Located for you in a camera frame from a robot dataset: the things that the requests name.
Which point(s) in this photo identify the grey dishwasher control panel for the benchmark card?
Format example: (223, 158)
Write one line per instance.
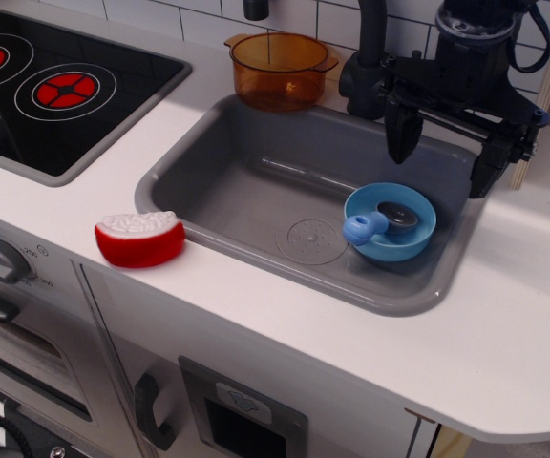
(238, 421)

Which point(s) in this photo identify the dark grey toy faucet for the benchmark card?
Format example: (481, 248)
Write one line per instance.
(363, 73)

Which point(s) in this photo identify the red white toy rice bowl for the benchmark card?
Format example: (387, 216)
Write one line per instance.
(140, 240)

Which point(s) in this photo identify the grey cabinet door handle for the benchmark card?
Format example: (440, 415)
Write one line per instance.
(146, 392)

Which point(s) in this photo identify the grey plastic sink basin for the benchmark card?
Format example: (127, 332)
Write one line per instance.
(270, 189)

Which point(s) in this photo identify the grey oven knob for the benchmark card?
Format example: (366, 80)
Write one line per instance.
(13, 266)

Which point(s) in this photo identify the blue handled grey spoon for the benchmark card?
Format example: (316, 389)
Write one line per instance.
(387, 218)

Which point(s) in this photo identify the light blue plastic bowl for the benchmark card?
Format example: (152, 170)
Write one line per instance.
(390, 247)

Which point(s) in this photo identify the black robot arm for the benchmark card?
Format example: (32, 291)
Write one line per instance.
(488, 31)

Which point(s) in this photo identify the black toy stovetop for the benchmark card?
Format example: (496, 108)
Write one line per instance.
(66, 96)

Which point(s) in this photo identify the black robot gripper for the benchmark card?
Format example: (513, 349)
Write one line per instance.
(458, 95)

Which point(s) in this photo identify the orange transparent plastic pot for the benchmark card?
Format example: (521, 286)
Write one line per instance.
(279, 71)

